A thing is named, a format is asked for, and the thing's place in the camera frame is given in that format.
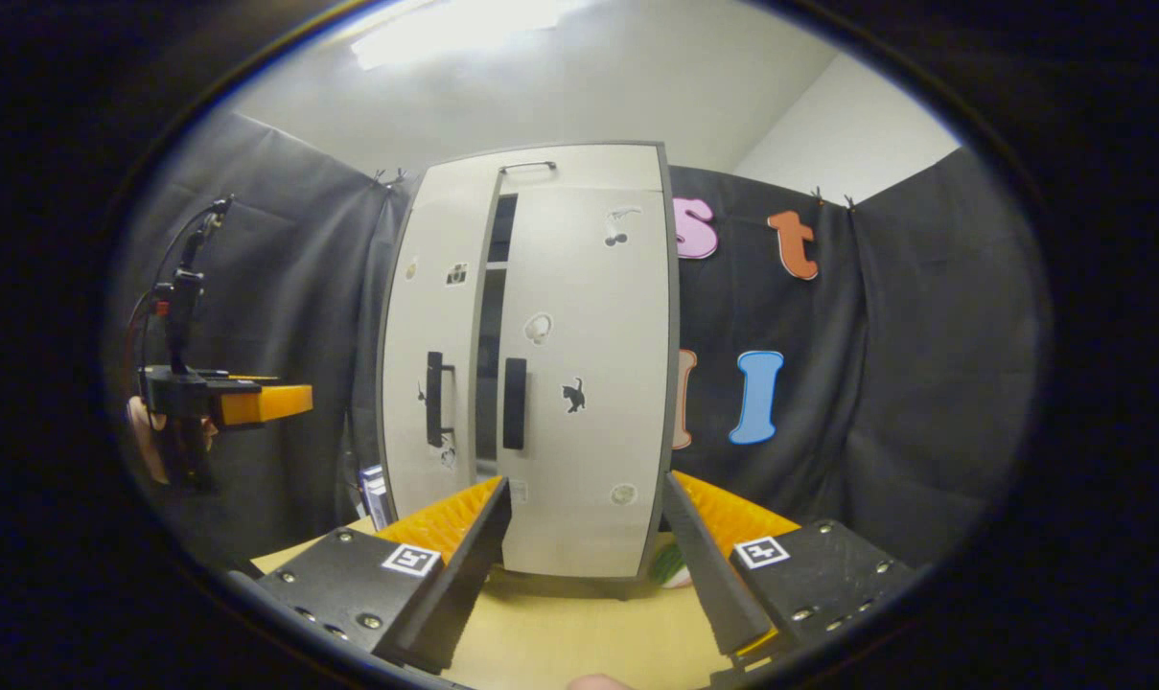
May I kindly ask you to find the watermelon slice toy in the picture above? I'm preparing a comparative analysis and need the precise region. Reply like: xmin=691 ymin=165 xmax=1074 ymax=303
xmin=648 ymin=541 xmax=692 ymax=590

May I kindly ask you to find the white grey cabinet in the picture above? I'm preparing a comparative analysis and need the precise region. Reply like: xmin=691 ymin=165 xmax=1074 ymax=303
xmin=376 ymin=141 xmax=681 ymax=600

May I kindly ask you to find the black door handle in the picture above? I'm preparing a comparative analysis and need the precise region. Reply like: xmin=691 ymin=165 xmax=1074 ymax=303
xmin=502 ymin=357 xmax=528 ymax=451
xmin=426 ymin=351 xmax=457 ymax=449

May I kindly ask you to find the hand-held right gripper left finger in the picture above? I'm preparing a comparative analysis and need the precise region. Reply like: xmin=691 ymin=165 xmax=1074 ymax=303
xmin=253 ymin=476 xmax=513 ymax=674

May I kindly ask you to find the ceiling light panel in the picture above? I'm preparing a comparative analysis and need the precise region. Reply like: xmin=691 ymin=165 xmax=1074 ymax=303
xmin=349 ymin=0 xmax=566 ymax=70

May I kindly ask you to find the black backdrop cloth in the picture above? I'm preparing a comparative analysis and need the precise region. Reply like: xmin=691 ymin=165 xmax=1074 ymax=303
xmin=670 ymin=144 xmax=1050 ymax=566
xmin=109 ymin=110 xmax=412 ymax=576

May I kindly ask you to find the white cabinet door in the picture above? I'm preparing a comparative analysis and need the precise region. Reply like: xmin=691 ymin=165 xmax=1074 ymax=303
xmin=496 ymin=185 xmax=671 ymax=579
xmin=380 ymin=163 xmax=501 ymax=523

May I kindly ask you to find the small blue white box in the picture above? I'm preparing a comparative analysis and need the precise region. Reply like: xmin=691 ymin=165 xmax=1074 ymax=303
xmin=359 ymin=464 xmax=393 ymax=531

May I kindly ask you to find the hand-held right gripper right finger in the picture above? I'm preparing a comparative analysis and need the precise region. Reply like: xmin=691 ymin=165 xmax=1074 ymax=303
xmin=661 ymin=471 xmax=916 ymax=672

